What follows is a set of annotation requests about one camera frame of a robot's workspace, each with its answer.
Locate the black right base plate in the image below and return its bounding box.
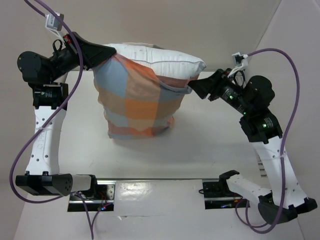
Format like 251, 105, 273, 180
198, 179, 247, 210

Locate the orange grey checked pillowcase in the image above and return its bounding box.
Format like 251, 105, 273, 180
93, 54, 197, 140

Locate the white pillow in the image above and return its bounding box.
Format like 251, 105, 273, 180
105, 42, 207, 80

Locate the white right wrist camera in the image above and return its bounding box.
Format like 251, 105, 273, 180
227, 52, 249, 78

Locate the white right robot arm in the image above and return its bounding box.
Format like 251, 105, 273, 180
188, 69, 318, 225

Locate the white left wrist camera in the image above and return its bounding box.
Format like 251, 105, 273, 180
44, 13, 64, 40

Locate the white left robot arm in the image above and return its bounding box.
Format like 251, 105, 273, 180
15, 32, 117, 200

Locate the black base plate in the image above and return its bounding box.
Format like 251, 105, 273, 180
67, 180, 116, 213
198, 179, 247, 210

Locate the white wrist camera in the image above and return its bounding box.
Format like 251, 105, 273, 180
44, 13, 64, 40
227, 52, 249, 78

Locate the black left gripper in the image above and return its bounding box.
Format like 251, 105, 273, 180
48, 31, 116, 82

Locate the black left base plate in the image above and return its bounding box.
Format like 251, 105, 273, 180
67, 180, 116, 213

